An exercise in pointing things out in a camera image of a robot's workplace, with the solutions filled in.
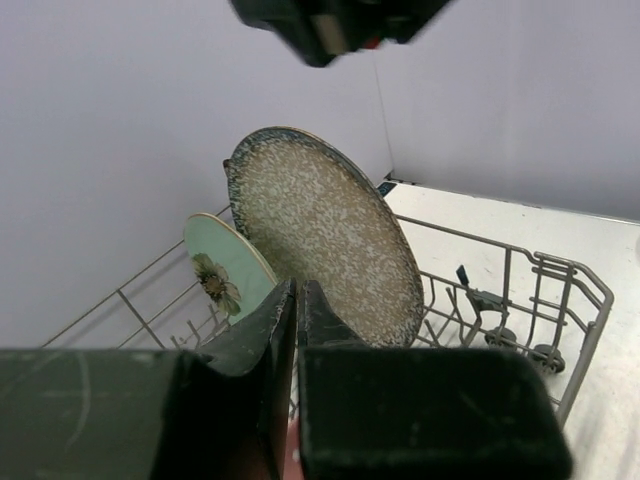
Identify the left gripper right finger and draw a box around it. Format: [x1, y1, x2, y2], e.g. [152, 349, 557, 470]
[297, 280, 363, 347]

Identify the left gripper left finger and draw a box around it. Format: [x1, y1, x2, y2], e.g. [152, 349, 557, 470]
[203, 278, 296, 475]

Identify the mint green flower plate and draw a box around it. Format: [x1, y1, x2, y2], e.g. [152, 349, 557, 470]
[183, 213, 278, 325]

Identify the speckled beige round plate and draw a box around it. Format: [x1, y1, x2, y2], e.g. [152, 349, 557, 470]
[227, 126, 424, 347]

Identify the pink dotted scalloped plate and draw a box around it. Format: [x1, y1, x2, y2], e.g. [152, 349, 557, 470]
[283, 400, 304, 480]

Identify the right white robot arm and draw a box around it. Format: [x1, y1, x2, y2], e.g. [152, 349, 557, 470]
[230, 0, 450, 68]

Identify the right logo sticker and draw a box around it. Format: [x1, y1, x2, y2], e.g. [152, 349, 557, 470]
[377, 182, 397, 197]

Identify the grey wire dish rack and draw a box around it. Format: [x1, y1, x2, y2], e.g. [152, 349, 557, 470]
[48, 244, 613, 419]

